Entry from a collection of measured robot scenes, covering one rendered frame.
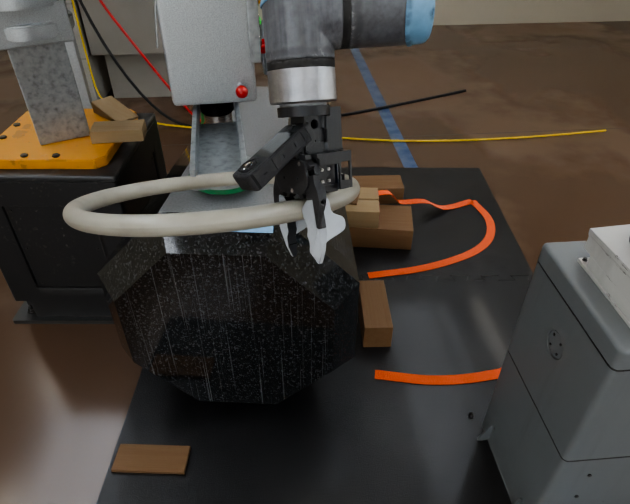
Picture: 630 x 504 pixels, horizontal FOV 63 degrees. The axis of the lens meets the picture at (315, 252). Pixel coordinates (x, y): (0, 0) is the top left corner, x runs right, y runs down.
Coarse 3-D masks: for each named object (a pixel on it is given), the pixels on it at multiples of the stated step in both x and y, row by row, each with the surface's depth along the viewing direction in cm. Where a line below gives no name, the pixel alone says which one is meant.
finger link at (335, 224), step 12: (312, 204) 68; (312, 216) 69; (336, 216) 72; (312, 228) 70; (324, 228) 69; (336, 228) 72; (312, 240) 70; (324, 240) 70; (312, 252) 71; (324, 252) 71
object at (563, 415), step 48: (528, 288) 150; (576, 288) 126; (528, 336) 151; (576, 336) 126; (624, 336) 113; (528, 384) 153; (576, 384) 127; (624, 384) 116; (528, 432) 154; (576, 432) 129; (624, 432) 129; (528, 480) 156; (576, 480) 142; (624, 480) 146
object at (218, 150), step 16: (192, 128) 126; (208, 128) 137; (224, 128) 137; (240, 128) 126; (192, 144) 118; (208, 144) 129; (224, 144) 128; (240, 144) 118; (192, 160) 112; (208, 160) 121; (224, 160) 121; (240, 160) 121; (192, 176) 109
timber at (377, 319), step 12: (360, 288) 233; (372, 288) 233; (384, 288) 233; (360, 300) 227; (372, 300) 226; (384, 300) 226; (360, 312) 228; (372, 312) 220; (384, 312) 220; (360, 324) 229; (372, 324) 215; (384, 324) 215; (372, 336) 216; (384, 336) 217
